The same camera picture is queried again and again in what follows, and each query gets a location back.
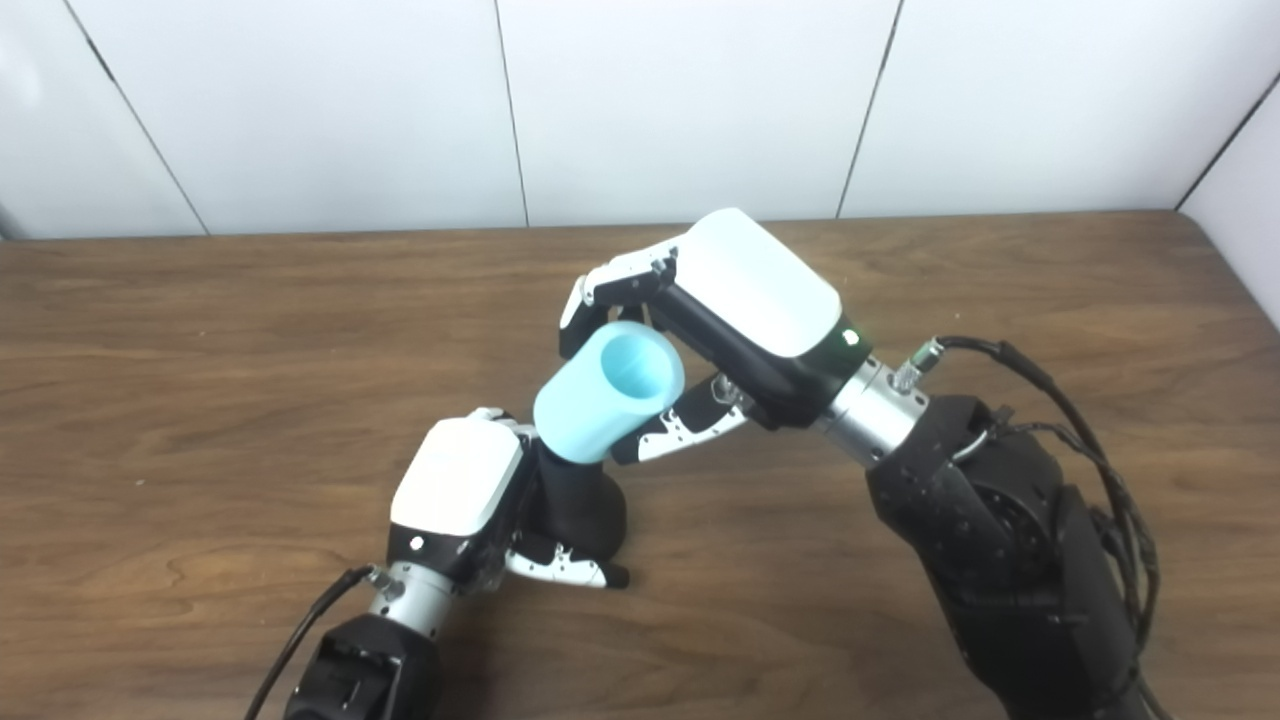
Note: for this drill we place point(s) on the right white-black robot hand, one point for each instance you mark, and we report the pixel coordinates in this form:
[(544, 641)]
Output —
[(760, 280)]

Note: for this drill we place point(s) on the left white-black robot hand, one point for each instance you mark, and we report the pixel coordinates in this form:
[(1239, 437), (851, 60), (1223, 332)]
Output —
[(455, 480)]

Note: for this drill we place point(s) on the black peg base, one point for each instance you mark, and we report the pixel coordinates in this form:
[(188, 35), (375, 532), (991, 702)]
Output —
[(585, 505)]

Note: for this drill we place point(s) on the light blue cylinder cup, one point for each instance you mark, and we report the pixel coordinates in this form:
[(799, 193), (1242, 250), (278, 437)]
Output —
[(590, 410)]

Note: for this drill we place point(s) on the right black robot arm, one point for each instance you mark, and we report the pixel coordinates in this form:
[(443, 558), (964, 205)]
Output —
[(1000, 560)]

